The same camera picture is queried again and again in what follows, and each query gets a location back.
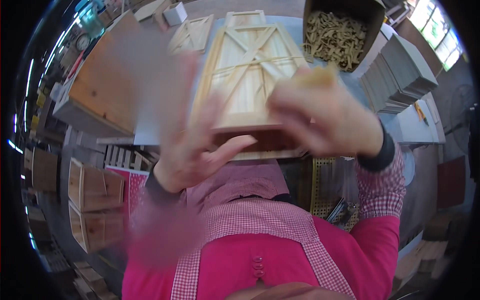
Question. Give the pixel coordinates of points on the person's right hand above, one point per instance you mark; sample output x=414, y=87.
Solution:
x=337, y=123

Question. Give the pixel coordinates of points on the person's left hand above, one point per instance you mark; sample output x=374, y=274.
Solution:
x=183, y=157

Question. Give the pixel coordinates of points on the person's right fingers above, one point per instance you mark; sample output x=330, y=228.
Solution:
x=296, y=105

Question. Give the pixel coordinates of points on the bunch of tan rubber bands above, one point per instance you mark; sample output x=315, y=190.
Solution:
x=318, y=77

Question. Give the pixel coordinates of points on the pale wooden crate with cross braces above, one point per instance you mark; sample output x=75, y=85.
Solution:
x=243, y=75

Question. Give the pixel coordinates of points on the stretched tan rubber band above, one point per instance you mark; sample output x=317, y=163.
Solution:
x=240, y=66

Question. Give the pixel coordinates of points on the heap of tan rubber bands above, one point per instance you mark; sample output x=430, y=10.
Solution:
x=333, y=37

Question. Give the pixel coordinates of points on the yellow perforated board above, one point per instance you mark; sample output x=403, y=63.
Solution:
x=322, y=187

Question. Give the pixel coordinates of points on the small pale wooden crate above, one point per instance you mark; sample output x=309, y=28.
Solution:
x=245, y=18

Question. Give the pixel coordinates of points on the stack of grey boards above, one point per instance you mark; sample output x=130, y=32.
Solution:
x=401, y=75

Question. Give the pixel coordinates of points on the brown cardboard box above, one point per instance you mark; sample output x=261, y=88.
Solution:
x=371, y=22

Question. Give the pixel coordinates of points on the metal tool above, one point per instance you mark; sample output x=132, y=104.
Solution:
x=343, y=212

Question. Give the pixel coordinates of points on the yellow utility knife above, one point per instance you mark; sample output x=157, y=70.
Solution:
x=420, y=112

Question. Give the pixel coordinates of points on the wooden cross-braced panel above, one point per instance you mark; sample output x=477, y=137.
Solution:
x=191, y=33

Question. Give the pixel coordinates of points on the person's body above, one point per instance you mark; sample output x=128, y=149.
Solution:
x=262, y=247

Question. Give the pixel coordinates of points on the white box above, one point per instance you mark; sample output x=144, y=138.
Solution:
x=175, y=14

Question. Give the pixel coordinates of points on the dark red board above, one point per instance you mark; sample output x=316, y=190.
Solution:
x=450, y=182

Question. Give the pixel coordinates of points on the wooden slat pallet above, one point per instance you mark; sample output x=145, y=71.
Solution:
x=127, y=155

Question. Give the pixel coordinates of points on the red dotted board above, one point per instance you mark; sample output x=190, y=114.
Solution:
x=135, y=187

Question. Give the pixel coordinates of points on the large plywood box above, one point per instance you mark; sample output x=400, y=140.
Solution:
x=101, y=86

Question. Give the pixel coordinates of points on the stack of wood offcuts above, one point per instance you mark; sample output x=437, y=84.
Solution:
x=423, y=258

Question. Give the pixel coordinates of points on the open wooden crate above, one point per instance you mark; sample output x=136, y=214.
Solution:
x=93, y=228
x=93, y=185

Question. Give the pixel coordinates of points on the clear water bottle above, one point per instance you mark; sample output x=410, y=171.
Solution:
x=90, y=18

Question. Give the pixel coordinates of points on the pile of wood blocks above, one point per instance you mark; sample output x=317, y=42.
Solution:
x=93, y=281

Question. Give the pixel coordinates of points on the round wall clock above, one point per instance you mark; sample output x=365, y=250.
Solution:
x=82, y=42

